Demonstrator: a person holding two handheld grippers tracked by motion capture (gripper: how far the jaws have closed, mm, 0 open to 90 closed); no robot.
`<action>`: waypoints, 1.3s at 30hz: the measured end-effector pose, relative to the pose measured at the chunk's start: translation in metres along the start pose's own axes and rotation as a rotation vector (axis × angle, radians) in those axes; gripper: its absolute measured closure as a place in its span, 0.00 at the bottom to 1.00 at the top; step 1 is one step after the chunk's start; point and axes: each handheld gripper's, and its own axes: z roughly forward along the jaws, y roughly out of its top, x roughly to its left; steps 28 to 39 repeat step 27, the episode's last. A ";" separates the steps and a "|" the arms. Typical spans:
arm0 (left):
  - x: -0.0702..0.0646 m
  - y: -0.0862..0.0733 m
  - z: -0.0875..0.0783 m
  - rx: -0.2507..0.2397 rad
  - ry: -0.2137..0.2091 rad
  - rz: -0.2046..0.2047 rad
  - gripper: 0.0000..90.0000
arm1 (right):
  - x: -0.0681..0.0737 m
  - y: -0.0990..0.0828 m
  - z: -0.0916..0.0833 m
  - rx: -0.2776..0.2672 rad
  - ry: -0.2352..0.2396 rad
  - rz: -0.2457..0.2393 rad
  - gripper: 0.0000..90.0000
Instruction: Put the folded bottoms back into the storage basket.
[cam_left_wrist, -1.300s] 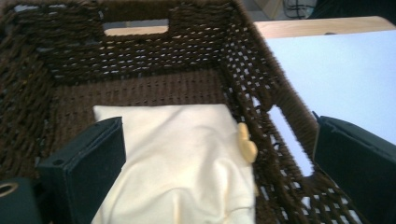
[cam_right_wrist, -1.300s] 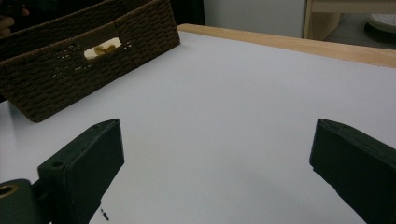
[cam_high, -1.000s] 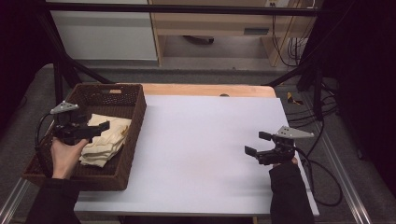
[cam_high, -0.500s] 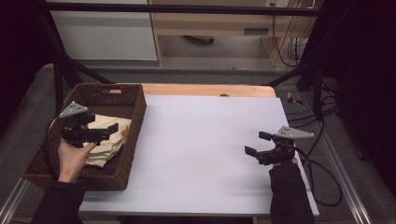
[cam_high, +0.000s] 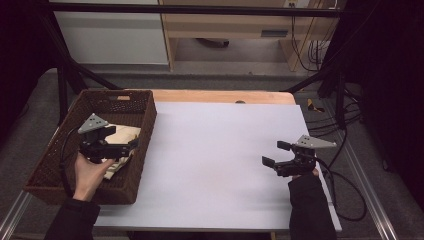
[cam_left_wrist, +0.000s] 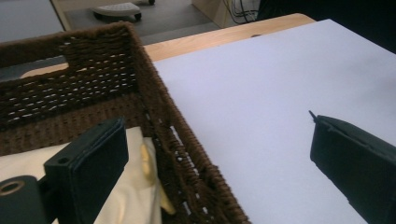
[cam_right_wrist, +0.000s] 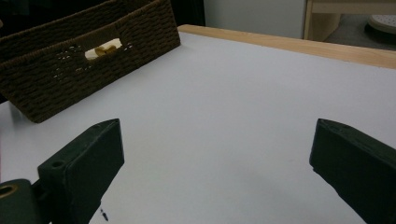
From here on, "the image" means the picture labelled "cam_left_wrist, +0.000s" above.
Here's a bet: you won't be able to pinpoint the grey wheeled base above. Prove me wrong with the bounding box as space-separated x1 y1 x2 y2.
92 1 143 22

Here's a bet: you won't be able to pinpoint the cream cloth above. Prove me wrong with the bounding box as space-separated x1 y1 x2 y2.
0 125 177 224

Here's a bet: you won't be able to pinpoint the brown woven basket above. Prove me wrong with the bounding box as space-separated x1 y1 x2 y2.
0 21 251 224

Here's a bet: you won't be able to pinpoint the black hanging cables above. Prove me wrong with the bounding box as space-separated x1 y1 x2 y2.
229 0 261 23

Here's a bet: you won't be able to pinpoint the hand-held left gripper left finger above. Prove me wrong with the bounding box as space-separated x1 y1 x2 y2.
43 117 130 224

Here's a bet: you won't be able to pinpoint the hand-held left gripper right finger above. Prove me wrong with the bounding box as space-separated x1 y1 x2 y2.
307 110 396 224

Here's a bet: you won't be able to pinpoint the white cabinet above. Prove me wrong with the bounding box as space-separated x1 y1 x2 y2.
0 0 64 44

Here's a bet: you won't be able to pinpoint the white table mat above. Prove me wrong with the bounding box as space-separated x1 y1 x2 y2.
152 18 396 224

